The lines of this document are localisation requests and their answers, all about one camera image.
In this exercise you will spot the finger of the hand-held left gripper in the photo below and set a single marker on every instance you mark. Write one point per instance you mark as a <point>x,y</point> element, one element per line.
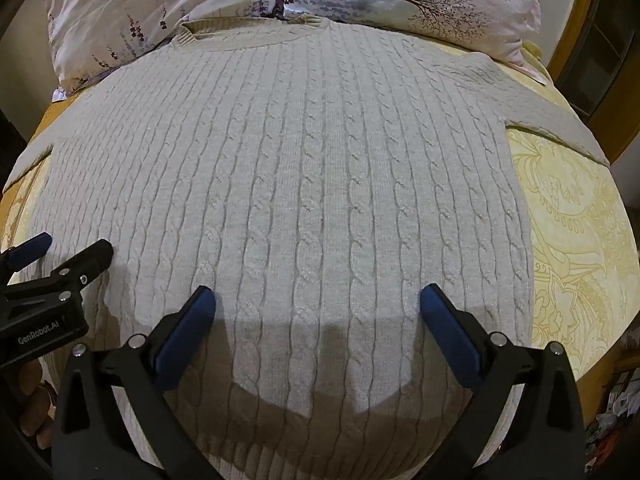
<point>30,251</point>
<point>85,265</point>

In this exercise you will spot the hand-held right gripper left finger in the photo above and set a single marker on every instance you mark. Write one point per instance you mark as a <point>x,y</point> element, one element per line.
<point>182,345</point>

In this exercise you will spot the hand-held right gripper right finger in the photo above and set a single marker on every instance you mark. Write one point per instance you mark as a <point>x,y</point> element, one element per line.
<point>452,340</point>

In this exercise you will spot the person's left hand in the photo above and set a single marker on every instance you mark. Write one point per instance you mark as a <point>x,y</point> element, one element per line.
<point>37,410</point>

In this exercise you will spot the yellow patterned bed sheet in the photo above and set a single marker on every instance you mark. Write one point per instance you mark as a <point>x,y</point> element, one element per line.
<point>575,235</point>

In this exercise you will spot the assorted clutter beside bed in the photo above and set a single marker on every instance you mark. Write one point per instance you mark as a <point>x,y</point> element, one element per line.
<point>615,420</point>

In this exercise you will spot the white lavender print pillow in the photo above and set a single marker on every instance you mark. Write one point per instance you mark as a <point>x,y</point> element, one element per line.
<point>125,5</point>

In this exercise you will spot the wooden headboard shelf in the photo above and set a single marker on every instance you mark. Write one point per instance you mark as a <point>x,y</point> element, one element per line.
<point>590,50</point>

